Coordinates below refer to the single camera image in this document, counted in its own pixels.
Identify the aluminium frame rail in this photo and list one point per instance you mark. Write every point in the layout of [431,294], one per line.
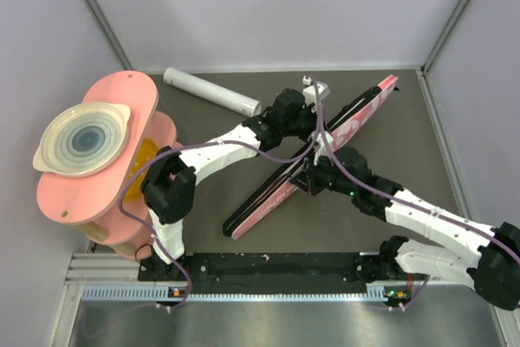
[127,302]

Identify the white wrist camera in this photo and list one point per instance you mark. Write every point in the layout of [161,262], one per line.
[321,145]
[314,92]

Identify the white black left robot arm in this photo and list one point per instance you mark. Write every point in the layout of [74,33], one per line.
[169,185]

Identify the yellow plastic plate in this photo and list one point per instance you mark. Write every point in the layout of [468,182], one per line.
[147,152]

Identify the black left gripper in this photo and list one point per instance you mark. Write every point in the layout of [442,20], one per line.
[314,119]

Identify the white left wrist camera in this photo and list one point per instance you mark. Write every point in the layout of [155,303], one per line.
[314,92]

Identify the pink wooden shelf stand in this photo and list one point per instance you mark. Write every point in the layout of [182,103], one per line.
[94,204]

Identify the pink racket cover bag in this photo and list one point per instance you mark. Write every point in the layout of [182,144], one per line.
[278,187]

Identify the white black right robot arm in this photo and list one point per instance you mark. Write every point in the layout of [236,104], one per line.
[481,257]

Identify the white blue ceramic dish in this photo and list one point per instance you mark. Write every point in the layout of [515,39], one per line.
[83,140]

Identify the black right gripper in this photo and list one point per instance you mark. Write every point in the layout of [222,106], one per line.
[309,180]

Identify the white shuttlecock tube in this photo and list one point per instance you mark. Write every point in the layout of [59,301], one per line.
[212,92]

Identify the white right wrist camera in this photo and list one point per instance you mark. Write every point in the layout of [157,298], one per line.
[321,145]

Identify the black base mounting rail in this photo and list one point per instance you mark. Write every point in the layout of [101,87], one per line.
[286,273]

